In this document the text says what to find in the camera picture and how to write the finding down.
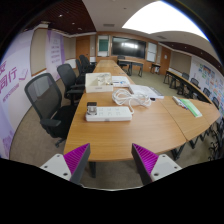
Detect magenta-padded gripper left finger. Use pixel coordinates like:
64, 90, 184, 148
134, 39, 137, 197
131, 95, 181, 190
39, 143, 92, 186

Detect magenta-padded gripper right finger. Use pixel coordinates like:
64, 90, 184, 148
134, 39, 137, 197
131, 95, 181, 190
131, 143, 183, 186

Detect white power strip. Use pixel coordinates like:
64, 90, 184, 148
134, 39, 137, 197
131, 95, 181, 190
85, 106, 133, 123

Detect white pack of marker pens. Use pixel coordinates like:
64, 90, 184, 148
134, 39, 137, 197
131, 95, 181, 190
172, 95, 189, 110

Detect white book with dark edge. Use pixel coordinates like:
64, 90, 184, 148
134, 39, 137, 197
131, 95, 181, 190
128, 84, 165, 100

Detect green booklet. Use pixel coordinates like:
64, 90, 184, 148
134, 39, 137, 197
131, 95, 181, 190
179, 98, 203, 119

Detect black mesh office chair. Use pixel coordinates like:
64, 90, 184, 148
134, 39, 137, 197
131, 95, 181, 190
24, 72, 78, 148
56, 63, 86, 107

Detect group of black chairs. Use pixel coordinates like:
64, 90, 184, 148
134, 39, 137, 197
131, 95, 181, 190
181, 72, 224, 161

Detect small white and blue box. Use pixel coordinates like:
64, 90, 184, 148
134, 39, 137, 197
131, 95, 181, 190
113, 80, 131, 89

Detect white paper sheet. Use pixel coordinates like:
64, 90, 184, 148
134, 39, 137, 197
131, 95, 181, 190
111, 75, 130, 84

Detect long wooden table row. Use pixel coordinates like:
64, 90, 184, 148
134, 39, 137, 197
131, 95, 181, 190
163, 69, 214, 104

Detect row of black office chairs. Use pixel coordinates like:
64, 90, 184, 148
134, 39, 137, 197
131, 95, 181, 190
75, 54, 97, 84

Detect small dark side desk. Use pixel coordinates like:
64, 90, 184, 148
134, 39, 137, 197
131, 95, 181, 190
150, 62, 162, 75

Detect black-legged wooden desk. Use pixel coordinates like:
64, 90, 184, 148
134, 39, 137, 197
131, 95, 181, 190
116, 58, 145, 78

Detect plain whiteboard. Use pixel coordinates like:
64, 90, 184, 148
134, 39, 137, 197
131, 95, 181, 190
146, 42, 158, 63

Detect whiteboard with green panel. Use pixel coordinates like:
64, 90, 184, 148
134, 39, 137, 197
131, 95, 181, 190
97, 35, 110, 58

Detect bright ceiling light panel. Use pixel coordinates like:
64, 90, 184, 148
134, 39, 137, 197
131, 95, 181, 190
121, 0, 209, 42

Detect white power strip cable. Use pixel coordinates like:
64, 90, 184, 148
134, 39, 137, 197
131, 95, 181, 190
111, 88, 153, 115

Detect colourful wall posters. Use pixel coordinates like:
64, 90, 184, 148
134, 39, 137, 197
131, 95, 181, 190
196, 63, 224, 101

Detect narrow purple wall banner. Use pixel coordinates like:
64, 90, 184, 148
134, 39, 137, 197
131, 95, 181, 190
44, 29, 67, 81

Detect large black wall screen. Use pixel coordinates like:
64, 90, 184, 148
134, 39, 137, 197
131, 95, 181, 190
111, 36, 147, 60

